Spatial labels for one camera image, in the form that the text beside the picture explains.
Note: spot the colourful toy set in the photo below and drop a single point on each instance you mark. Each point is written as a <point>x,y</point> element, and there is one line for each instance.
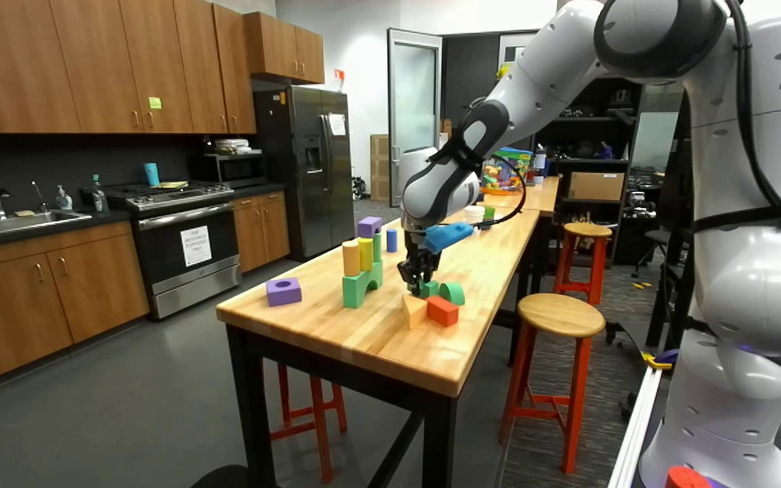
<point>507,169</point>

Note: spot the cardboard box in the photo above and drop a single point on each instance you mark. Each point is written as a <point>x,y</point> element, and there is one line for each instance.
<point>596,186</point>

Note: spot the blue foam cylinder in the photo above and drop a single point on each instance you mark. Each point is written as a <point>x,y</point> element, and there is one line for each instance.
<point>392,240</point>

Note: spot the small green foam block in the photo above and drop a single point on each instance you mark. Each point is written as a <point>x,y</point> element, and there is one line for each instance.
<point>430,290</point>

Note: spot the white paper on refrigerator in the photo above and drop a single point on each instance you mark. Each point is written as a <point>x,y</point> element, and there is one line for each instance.
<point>337,124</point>

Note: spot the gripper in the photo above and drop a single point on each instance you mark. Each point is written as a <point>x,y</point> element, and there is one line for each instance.
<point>417,261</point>

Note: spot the stainless steel refrigerator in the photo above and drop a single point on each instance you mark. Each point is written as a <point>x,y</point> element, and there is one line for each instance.
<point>309,169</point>

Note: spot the stack of dishes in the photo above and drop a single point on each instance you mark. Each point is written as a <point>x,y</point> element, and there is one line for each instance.
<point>231,146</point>

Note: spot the clear soap dispenser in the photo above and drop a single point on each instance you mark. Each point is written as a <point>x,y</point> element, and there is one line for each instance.
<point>64,199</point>

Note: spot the teal cup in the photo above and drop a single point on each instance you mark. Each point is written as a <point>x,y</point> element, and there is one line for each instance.
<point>152,174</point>

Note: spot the small wooden base cabinet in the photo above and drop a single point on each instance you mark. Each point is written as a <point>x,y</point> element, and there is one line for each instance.
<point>262,230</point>

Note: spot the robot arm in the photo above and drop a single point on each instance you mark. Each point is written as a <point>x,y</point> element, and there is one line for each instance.
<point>756,271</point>

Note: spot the black shelf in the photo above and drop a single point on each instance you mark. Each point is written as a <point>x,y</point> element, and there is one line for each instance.
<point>590,142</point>

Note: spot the yellow cloth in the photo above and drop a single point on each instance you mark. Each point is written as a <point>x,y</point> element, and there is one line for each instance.
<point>172,184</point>

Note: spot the purple foam cube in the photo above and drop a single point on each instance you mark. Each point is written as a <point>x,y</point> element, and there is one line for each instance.
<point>369,227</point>

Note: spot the yellow foam wedge block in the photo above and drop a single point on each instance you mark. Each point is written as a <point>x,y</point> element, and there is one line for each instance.
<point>413,312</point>

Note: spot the orange stool with wooden seat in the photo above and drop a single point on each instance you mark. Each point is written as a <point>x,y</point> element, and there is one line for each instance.
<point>323,413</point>
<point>560,315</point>
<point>587,230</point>

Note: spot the red round object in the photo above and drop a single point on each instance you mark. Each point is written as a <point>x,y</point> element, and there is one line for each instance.
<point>685,478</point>

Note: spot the white cup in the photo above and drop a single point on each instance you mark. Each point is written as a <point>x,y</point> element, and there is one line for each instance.
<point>474,214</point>

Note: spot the wooden base cabinets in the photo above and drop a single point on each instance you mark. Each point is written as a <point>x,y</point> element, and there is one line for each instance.
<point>38,305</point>

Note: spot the black microwave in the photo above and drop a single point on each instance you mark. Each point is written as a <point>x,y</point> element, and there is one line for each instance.
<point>231,169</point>

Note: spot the small steel tap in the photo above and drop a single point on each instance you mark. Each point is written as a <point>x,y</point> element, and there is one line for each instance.
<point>40,196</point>

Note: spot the orange foam block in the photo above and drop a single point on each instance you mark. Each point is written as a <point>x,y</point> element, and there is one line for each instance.
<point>442,312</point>

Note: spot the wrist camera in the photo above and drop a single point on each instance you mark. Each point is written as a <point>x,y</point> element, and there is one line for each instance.
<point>448,236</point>

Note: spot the glass door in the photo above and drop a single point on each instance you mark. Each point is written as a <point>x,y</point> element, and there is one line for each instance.
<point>414,102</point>

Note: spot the wooden cabinet over refrigerator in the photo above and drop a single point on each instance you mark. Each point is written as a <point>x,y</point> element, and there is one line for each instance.
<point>282,47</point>

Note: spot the green foam half cylinder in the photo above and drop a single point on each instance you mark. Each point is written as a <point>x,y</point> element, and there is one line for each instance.
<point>453,293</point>

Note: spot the steel sink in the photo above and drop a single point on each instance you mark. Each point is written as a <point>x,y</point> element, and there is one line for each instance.
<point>17,222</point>

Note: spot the yellow clamp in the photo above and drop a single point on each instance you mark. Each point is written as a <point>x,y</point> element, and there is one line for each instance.
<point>655,361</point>

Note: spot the green foam arch block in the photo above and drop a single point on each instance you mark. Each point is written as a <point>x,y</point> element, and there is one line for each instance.
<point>362,283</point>

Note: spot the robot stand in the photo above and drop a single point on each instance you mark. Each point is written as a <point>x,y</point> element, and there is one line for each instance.
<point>631,440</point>

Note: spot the yellow foam cylinder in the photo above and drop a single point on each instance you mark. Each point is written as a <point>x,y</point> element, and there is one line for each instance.
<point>351,259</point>

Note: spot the white paper sign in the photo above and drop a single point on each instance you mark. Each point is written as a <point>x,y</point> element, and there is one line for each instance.
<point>196,246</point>

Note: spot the lime foam cylinder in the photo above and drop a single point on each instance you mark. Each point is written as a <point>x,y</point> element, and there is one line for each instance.
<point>366,254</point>

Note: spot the purple foam block with hole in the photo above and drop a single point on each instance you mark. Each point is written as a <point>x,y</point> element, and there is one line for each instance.
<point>283,293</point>

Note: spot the green cup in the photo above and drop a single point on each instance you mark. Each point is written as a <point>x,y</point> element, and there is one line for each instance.
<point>489,215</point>

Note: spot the stack of cardboard boxes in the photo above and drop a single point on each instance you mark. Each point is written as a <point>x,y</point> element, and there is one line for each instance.
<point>379,166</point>

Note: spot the yellow sticky note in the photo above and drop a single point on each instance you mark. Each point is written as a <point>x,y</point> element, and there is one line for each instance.
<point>154,103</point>

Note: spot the row of wooden wall cabinets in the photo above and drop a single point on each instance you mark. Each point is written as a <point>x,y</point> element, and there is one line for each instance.
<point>92,61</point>

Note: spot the stainless steel stove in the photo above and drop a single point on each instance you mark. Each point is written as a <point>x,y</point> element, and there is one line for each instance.
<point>187,271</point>

